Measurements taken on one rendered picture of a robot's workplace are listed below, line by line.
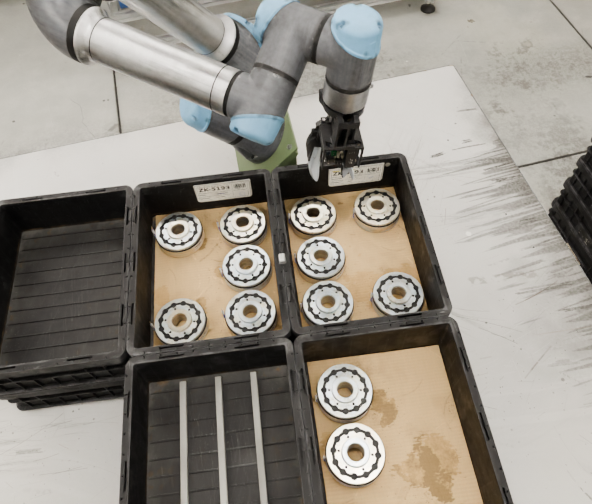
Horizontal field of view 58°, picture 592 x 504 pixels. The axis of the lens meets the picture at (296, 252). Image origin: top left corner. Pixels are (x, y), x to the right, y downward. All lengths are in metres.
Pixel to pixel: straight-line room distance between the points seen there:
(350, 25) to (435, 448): 0.72
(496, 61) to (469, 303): 1.92
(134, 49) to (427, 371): 0.77
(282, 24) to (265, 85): 0.09
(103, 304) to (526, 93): 2.27
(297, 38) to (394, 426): 0.68
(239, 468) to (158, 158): 0.90
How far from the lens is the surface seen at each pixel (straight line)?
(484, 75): 2.95
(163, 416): 1.07
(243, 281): 1.11
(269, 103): 0.84
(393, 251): 1.18
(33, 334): 1.23
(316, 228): 1.17
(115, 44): 0.94
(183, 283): 1.17
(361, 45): 0.82
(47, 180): 1.64
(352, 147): 0.94
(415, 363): 1.08
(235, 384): 1.06
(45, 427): 1.29
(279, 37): 0.86
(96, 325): 1.18
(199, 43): 1.22
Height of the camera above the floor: 1.83
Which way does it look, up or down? 58 degrees down
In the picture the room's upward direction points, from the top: 4 degrees counter-clockwise
